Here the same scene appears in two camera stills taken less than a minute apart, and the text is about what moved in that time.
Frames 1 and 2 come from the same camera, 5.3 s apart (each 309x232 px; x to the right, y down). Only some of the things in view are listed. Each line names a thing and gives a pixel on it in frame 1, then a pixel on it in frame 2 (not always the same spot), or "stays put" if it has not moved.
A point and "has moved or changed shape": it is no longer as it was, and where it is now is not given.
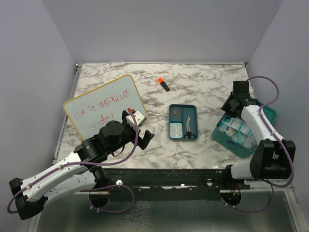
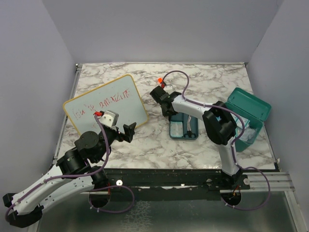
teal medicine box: [232, 133] has moved or changed shape
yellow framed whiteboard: [89, 111] stays put
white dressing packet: [175, 130] stays put
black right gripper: [226, 108] -> [167, 114]
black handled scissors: [189, 135] stays put
